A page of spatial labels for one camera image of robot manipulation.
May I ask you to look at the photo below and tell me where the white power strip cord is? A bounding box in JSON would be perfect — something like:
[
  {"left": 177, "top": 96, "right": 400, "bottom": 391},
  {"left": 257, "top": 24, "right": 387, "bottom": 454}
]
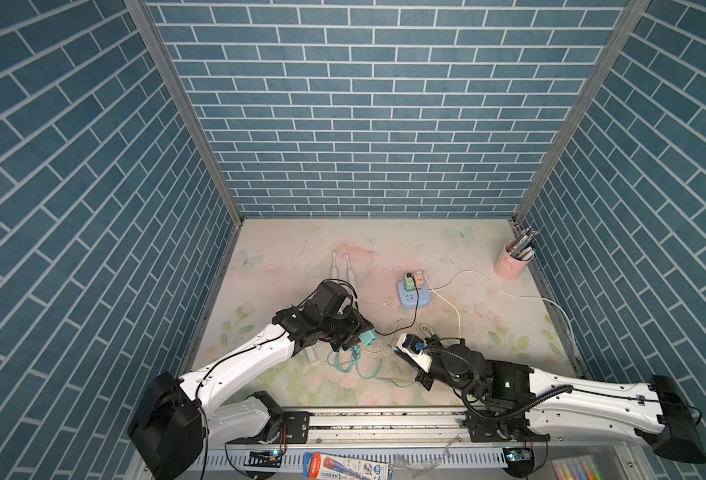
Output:
[{"left": 430, "top": 268, "right": 576, "bottom": 349}]

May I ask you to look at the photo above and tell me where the black cable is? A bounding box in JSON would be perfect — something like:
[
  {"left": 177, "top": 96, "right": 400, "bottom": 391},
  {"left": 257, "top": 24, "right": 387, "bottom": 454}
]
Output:
[{"left": 373, "top": 287, "right": 421, "bottom": 338}]

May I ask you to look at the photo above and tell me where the green plug adapter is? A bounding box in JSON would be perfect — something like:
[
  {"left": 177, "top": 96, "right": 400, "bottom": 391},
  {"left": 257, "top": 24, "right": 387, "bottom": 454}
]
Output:
[{"left": 404, "top": 273, "right": 416, "bottom": 291}]

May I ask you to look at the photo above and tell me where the pink pen holder cup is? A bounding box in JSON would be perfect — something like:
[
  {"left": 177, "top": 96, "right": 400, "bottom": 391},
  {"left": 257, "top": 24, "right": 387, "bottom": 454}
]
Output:
[{"left": 493, "top": 240, "right": 534, "bottom": 280}]

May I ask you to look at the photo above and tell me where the clear plastic bag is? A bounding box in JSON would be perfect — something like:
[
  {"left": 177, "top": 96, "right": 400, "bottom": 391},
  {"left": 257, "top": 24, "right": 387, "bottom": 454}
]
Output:
[{"left": 390, "top": 435, "right": 461, "bottom": 478}]

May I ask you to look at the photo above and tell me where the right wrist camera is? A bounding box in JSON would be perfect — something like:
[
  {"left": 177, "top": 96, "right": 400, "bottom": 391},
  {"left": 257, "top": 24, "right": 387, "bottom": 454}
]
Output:
[{"left": 394, "top": 334, "right": 433, "bottom": 373}]

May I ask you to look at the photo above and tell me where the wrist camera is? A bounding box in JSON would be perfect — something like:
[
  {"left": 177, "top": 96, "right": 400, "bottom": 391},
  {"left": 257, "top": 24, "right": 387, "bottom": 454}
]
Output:
[
  {"left": 310, "top": 280, "right": 353, "bottom": 315},
  {"left": 394, "top": 334, "right": 433, "bottom": 373}
]

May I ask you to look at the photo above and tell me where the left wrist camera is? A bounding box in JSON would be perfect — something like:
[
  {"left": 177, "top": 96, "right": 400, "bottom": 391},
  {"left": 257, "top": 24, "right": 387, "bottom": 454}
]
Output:
[{"left": 310, "top": 280, "right": 353, "bottom": 315}]

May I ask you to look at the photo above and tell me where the pink plug adapter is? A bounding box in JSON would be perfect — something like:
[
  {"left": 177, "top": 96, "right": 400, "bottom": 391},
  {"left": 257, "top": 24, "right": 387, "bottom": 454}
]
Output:
[{"left": 414, "top": 270, "right": 425, "bottom": 290}]

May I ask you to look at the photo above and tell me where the teal charging cable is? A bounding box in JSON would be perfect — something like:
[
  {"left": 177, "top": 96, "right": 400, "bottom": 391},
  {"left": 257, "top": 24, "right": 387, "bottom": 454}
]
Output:
[{"left": 327, "top": 346, "right": 417, "bottom": 390}]

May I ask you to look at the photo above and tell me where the red blue package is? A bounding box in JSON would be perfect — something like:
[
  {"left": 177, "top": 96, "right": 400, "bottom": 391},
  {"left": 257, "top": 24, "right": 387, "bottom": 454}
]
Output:
[{"left": 302, "top": 452, "right": 392, "bottom": 480}]

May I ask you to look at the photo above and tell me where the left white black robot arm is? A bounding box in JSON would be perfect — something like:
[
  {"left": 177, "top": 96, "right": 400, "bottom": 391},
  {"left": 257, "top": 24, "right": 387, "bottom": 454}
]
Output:
[{"left": 127, "top": 293, "right": 374, "bottom": 479}]

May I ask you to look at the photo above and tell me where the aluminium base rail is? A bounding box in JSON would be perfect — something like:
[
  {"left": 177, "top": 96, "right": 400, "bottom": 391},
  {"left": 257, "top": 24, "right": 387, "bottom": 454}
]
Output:
[{"left": 124, "top": 405, "right": 654, "bottom": 480}]

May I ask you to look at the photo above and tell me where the teal small plug adapter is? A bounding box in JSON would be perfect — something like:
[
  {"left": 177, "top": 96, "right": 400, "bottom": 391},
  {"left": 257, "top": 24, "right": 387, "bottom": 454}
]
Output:
[{"left": 359, "top": 330, "right": 377, "bottom": 346}]

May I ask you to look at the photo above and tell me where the coloured marker set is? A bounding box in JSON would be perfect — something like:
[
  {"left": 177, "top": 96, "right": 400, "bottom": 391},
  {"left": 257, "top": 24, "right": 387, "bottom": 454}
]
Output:
[{"left": 552, "top": 455, "right": 604, "bottom": 480}]

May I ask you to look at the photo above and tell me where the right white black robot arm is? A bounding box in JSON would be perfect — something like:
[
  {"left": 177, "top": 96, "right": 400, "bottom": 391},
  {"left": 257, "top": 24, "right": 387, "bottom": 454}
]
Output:
[{"left": 395, "top": 334, "right": 706, "bottom": 464}]

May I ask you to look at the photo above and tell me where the white electric toothbrush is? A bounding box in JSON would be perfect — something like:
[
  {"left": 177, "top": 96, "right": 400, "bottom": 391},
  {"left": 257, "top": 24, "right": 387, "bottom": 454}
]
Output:
[
  {"left": 304, "top": 347, "right": 318, "bottom": 364},
  {"left": 343, "top": 253, "right": 357, "bottom": 284},
  {"left": 330, "top": 251, "right": 342, "bottom": 280}
]

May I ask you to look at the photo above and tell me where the blue power strip cube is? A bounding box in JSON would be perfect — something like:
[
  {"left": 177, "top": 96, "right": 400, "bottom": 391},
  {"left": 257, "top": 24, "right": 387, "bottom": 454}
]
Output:
[{"left": 397, "top": 280, "right": 431, "bottom": 310}]

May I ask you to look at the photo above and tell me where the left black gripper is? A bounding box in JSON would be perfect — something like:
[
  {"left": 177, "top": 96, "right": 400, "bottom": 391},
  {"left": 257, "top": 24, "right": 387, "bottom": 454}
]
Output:
[{"left": 317, "top": 304, "right": 376, "bottom": 351}]

